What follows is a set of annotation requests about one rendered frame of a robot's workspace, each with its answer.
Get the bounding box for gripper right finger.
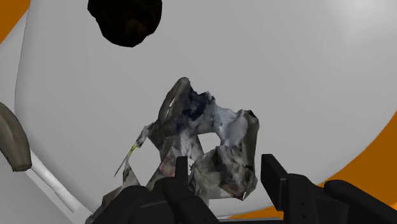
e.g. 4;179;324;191
260;153;397;224

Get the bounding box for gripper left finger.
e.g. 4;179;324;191
98;155;220;224

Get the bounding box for crumpled grey white object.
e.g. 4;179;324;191
85;76;261;224

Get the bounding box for grey-brown curved object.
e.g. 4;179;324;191
0;102;33;172

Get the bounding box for black rounded object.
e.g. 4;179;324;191
87;0;164;48

